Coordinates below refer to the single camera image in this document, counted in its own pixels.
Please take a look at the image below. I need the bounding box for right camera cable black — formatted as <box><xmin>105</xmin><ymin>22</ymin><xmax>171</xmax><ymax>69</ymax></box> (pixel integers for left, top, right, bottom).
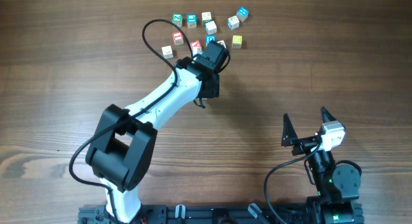
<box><xmin>263</xmin><ymin>147</ymin><xmax>319</xmax><ymax>223</ymax></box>

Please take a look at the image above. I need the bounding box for plain block red side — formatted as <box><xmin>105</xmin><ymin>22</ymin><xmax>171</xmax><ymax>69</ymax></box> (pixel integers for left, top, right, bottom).
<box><xmin>162</xmin><ymin>46</ymin><xmax>174</xmax><ymax>59</ymax></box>

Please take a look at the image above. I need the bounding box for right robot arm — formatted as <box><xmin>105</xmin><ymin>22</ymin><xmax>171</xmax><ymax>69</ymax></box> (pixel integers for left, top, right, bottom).
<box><xmin>281</xmin><ymin>107</ymin><xmax>364</xmax><ymax>224</ymax></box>

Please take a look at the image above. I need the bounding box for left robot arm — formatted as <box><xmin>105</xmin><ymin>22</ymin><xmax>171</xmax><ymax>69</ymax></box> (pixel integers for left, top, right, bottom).
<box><xmin>85</xmin><ymin>41</ymin><xmax>230</xmax><ymax>223</ymax></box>

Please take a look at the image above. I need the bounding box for blue block far right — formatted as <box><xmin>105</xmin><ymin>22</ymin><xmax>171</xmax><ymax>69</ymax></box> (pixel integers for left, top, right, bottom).
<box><xmin>236</xmin><ymin>6</ymin><xmax>249</xmax><ymax>22</ymax></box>

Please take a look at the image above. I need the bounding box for red top block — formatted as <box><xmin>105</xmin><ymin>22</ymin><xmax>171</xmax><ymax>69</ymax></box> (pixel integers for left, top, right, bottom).
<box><xmin>172</xmin><ymin>32</ymin><xmax>184</xmax><ymax>46</ymax></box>

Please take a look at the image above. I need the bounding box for plain block green side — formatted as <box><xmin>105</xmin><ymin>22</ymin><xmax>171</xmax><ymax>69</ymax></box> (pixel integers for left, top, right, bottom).
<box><xmin>201</xmin><ymin>12</ymin><xmax>212</xmax><ymax>26</ymax></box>

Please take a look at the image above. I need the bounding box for green N block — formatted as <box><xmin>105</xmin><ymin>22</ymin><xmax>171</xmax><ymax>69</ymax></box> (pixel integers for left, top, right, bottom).
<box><xmin>172</xmin><ymin>14</ymin><xmax>183</xmax><ymax>27</ymax></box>

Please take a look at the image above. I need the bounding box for yellow sided picture block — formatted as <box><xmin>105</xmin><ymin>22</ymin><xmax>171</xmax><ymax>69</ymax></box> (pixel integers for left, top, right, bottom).
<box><xmin>217</xmin><ymin>40</ymin><xmax>226</xmax><ymax>48</ymax></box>

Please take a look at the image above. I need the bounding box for blue D block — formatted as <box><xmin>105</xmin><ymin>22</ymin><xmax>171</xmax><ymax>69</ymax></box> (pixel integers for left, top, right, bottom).
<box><xmin>205</xmin><ymin>35</ymin><xmax>216</xmax><ymax>45</ymax></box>

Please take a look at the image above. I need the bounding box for red A block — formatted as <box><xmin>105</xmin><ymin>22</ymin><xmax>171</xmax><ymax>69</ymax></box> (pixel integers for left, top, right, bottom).
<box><xmin>190</xmin><ymin>41</ymin><xmax>202</xmax><ymax>50</ymax></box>

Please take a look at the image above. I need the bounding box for blue top block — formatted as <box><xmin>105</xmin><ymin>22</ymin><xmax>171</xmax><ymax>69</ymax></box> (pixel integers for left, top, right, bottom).
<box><xmin>187</xmin><ymin>14</ymin><xmax>197</xmax><ymax>28</ymax></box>

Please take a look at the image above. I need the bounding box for camera cable black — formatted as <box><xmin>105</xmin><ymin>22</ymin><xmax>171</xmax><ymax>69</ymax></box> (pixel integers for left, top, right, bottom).
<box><xmin>69</xmin><ymin>19</ymin><xmax>188</xmax><ymax>223</ymax></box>
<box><xmin>263</xmin><ymin>147</ymin><xmax>319</xmax><ymax>223</ymax></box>

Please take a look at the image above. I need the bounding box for left camera cable black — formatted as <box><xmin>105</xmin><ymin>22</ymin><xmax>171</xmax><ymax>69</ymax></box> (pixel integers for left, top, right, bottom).
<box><xmin>69</xmin><ymin>19</ymin><xmax>188</xmax><ymax>223</ymax></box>

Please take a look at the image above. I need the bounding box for white block beside D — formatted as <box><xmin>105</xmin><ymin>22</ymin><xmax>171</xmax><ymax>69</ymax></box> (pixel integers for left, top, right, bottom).
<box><xmin>205</xmin><ymin>21</ymin><xmax>217</xmax><ymax>35</ymax></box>

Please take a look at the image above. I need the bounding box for yellow top block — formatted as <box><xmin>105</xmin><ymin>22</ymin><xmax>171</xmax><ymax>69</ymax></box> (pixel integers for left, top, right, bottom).
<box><xmin>232</xmin><ymin>35</ymin><xmax>243</xmax><ymax>49</ymax></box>

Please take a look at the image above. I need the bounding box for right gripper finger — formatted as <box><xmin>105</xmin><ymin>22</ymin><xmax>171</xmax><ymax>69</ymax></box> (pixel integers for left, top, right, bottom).
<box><xmin>281</xmin><ymin>113</ymin><xmax>298</xmax><ymax>147</ymax></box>
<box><xmin>321</xmin><ymin>106</ymin><xmax>337</xmax><ymax>124</ymax></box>

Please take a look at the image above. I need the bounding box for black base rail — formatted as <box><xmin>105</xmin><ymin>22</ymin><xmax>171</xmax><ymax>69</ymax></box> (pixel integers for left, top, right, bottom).
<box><xmin>77</xmin><ymin>203</ymin><xmax>365</xmax><ymax>224</ymax></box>

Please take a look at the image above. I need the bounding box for white block blue side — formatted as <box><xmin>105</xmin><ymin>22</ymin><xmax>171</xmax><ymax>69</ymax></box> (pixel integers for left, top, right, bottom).
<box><xmin>227</xmin><ymin>15</ymin><xmax>240</xmax><ymax>30</ymax></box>

